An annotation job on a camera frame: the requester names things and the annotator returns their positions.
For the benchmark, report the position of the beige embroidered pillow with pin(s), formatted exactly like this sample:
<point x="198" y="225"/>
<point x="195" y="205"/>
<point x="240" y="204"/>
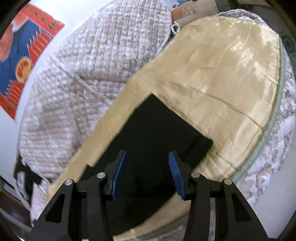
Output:
<point x="193" y="10"/>

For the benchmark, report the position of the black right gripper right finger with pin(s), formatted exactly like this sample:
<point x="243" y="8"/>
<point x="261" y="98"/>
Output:
<point x="234" y="217"/>

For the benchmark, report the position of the quilted beige white comforter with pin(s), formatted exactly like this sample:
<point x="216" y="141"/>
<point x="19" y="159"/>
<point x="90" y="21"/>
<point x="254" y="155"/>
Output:
<point x="78" y="83"/>

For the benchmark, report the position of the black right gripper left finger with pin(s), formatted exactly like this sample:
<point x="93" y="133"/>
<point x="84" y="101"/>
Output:
<point x="79" y="208"/>

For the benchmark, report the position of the red blue wall poster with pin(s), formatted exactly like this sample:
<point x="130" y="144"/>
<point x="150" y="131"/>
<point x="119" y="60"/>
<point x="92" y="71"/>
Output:
<point x="23" y="42"/>

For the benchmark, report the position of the golden satin bed sheet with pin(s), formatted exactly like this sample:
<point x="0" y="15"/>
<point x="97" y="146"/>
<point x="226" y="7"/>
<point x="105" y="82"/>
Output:
<point x="222" y="75"/>

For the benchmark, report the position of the black pants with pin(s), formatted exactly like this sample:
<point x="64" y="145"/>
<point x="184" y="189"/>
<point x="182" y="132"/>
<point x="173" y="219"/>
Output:
<point x="146" y="183"/>

